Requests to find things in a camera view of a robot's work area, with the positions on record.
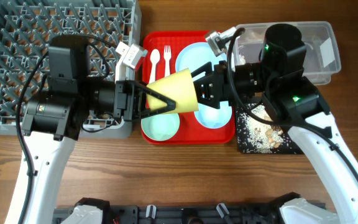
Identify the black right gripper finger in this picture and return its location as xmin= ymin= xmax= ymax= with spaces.
xmin=193 ymin=80 xmax=216 ymax=108
xmin=191 ymin=62 xmax=213 ymax=80

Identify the yellow plastic cup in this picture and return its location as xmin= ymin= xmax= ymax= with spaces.
xmin=147 ymin=68 xmax=199 ymax=114

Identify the small light blue bowl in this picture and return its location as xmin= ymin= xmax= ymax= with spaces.
xmin=194 ymin=101 xmax=232 ymax=129

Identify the white plastic fork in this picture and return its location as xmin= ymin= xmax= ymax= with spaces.
xmin=163 ymin=45 xmax=172 ymax=77

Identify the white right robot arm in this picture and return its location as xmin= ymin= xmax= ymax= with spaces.
xmin=192 ymin=24 xmax=358 ymax=223

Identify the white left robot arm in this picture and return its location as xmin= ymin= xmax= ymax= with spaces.
xmin=6 ymin=34 xmax=178 ymax=223

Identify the black waste tray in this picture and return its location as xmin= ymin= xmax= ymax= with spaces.
xmin=235 ymin=101 xmax=306 ymax=155

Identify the clear plastic waste bin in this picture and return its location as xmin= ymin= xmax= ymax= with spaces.
xmin=232 ymin=21 xmax=341 ymax=85

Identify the grey dishwasher rack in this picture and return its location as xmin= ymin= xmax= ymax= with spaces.
xmin=0 ymin=0 xmax=142 ymax=135

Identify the large light blue plate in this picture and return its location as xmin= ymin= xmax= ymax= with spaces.
xmin=175 ymin=42 xmax=227 ymax=72

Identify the green bowl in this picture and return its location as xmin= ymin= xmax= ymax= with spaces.
xmin=141 ymin=113 xmax=180 ymax=141

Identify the red plastic tray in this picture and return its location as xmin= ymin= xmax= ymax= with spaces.
xmin=142 ymin=30 xmax=235 ymax=145

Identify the white plastic spoon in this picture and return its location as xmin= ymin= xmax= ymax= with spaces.
xmin=149 ymin=49 xmax=160 ymax=83

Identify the food scraps and rice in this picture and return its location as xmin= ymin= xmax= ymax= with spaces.
xmin=239 ymin=104 xmax=285 ymax=154

